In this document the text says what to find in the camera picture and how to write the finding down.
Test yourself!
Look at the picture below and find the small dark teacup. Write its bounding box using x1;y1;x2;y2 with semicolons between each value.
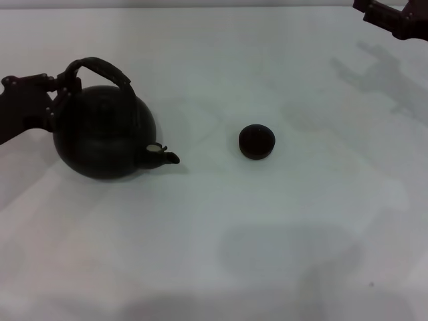
237;123;277;161

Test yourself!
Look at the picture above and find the black round teapot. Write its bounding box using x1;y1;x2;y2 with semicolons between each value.
52;56;181;181

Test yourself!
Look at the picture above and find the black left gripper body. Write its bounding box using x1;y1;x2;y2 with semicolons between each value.
0;73;56;146

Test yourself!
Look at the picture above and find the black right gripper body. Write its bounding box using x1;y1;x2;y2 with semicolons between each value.
362;0;428;41

